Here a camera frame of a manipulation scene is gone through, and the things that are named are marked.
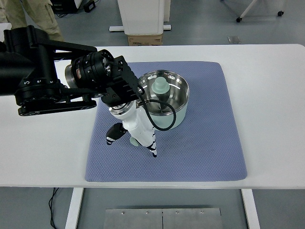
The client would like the rolling chair base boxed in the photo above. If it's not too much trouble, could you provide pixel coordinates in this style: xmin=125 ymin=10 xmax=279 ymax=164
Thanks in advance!
xmin=220 ymin=0 xmax=288 ymax=23

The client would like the green pot with handle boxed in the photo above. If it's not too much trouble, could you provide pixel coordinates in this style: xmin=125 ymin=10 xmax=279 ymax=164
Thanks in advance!
xmin=138 ymin=70 xmax=190 ymax=129

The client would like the white table leg right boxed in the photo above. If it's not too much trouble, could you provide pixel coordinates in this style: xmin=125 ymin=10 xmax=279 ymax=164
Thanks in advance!
xmin=241 ymin=189 xmax=261 ymax=229

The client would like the white table leg left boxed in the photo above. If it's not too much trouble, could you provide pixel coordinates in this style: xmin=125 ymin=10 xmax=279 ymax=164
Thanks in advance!
xmin=65 ymin=187 xmax=84 ymax=229

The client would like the black floor cable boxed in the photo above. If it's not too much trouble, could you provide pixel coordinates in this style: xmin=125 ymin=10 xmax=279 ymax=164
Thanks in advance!
xmin=48 ymin=187 xmax=60 ymax=229

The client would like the person in beige trousers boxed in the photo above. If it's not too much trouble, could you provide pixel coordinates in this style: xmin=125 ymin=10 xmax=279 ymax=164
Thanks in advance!
xmin=0 ymin=0 xmax=64 ymax=42

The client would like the grey floor socket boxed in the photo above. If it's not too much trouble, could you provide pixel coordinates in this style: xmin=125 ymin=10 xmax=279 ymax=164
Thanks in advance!
xmin=227 ymin=36 xmax=241 ymax=44

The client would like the white table leg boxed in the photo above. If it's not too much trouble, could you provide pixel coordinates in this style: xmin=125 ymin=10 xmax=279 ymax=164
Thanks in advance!
xmin=241 ymin=189 xmax=261 ymax=229
xmin=65 ymin=187 xmax=84 ymax=229

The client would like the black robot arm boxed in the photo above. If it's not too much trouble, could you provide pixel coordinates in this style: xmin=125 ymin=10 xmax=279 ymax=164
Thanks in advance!
xmin=0 ymin=26 xmax=144 ymax=116

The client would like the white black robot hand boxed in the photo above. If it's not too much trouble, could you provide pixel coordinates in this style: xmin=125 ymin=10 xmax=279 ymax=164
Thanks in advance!
xmin=106 ymin=101 xmax=157 ymax=157

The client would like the white cabinet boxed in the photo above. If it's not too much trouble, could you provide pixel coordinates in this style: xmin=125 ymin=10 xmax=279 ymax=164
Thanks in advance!
xmin=109 ymin=0 xmax=172 ymax=35

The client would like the blue quilted mat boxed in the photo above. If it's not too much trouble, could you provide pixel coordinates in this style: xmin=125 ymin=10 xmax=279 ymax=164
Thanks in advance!
xmin=85 ymin=62 xmax=247 ymax=182

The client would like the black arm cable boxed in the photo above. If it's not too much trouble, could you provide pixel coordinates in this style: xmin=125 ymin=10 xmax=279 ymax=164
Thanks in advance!
xmin=136 ymin=86 xmax=177 ymax=131

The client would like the cardboard box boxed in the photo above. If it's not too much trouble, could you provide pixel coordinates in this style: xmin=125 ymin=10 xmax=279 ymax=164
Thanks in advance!
xmin=127 ymin=34 xmax=163 ymax=46

